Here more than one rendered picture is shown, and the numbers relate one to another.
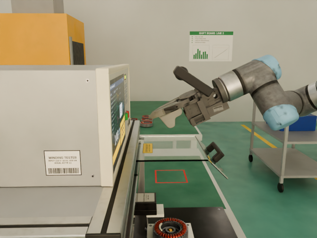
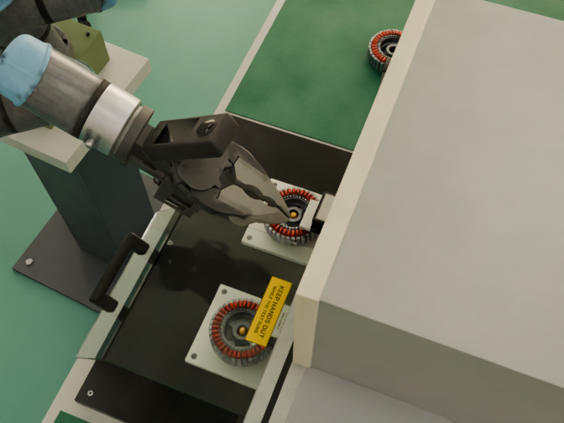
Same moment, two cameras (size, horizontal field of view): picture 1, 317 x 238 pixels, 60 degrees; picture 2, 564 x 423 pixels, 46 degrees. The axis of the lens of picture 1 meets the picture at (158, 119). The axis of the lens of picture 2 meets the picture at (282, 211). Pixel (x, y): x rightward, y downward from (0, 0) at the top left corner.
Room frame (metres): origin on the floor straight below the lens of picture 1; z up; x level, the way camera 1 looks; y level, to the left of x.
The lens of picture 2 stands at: (1.10, 0.17, 1.87)
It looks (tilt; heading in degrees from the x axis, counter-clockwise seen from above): 60 degrees down; 203
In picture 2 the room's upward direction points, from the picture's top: straight up
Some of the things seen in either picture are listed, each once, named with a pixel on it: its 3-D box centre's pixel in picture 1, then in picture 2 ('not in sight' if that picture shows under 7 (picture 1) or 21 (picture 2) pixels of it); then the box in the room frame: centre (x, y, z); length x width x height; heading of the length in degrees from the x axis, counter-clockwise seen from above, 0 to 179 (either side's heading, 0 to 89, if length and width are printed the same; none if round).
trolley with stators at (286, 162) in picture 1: (292, 133); not in sight; (3.02, -1.52, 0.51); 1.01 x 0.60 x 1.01; 2
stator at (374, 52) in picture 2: not in sight; (393, 51); (0.04, -0.01, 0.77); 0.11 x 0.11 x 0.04
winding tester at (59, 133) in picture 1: (43, 108); (523, 220); (0.66, 0.28, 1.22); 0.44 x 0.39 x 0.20; 2
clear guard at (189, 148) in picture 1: (167, 155); (221, 312); (0.83, -0.03, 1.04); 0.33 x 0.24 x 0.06; 92
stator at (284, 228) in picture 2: not in sight; (293, 216); (0.53, -0.05, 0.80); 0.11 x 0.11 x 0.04
